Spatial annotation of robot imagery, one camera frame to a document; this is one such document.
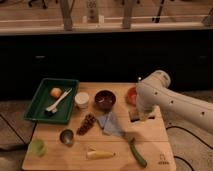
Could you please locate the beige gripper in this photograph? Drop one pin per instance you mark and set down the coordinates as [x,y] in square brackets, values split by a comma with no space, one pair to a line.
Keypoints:
[144,115]

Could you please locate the green chili pepper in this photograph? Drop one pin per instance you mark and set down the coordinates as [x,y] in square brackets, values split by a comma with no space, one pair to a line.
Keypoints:
[138,157]

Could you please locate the brown rectangular eraser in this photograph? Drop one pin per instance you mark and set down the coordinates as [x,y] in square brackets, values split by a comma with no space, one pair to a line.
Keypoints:
[134,116]

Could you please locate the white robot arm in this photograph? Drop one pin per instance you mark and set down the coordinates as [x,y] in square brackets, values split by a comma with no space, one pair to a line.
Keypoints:
[153,91]

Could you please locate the orange bowl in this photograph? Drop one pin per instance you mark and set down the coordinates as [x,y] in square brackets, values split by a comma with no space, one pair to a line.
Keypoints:
[131,96]

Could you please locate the purple bowl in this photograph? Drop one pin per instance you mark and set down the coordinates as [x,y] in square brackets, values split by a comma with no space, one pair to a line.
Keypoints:
[104,100]

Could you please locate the blue cloth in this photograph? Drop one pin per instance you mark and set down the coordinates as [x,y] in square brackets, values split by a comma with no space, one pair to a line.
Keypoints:
[110,125]

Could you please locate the brown grape bunch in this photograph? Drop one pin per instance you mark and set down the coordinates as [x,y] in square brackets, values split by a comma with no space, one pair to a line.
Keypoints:
[87,123]

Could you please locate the white cup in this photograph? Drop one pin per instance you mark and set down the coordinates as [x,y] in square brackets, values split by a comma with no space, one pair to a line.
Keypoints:
[82,100]

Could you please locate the yellow corn cob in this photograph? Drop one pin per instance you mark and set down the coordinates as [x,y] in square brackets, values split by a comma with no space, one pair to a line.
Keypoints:
[98,154]

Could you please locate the small metal cup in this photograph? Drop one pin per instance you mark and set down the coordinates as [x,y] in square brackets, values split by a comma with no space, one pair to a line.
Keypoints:
[67,137]

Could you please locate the orange fruit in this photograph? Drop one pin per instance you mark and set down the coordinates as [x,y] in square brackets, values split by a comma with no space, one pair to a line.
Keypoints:
[56,92]

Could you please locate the white dish brush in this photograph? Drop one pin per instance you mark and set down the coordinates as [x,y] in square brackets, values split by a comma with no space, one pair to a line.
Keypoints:
[53,108]

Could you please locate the green plastic tray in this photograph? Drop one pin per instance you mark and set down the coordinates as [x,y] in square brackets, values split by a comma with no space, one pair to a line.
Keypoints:
[42,99]

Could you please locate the green plastic cup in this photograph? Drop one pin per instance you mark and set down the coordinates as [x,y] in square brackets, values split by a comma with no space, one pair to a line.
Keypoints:
[37,147]

